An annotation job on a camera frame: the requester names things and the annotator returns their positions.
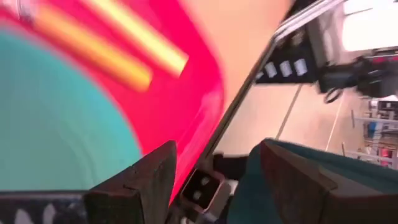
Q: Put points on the metal storage shelf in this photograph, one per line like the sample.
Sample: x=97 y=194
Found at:
x=379 y=130

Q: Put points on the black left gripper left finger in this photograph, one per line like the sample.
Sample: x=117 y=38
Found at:
x=136 y=193

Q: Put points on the yellow plastic utensil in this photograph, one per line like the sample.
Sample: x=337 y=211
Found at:
x=146 y=37

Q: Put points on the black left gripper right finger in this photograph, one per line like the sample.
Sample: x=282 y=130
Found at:
x=298 y=186

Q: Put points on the red plastic tray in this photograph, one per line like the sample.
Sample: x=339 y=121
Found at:
x=186 y=102

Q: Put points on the black power strip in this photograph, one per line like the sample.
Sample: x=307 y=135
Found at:
x=281 y=54

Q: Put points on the aluminium table edge frame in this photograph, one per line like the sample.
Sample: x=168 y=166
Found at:
x=242 y=90

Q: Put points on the orange plastic utensil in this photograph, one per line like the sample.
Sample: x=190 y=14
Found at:
x=99 y=53

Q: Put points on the green round plate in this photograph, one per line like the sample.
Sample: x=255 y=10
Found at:
x=46 y=124

